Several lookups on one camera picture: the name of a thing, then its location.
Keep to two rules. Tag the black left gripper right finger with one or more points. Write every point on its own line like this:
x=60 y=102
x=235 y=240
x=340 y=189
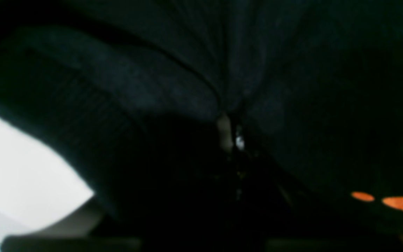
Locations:
x=286 y=217

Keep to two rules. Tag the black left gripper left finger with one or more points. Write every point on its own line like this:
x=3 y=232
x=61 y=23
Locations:
x=166 y=188

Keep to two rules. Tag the black T-shirt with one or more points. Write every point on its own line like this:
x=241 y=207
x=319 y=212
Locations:
x=315 y=84

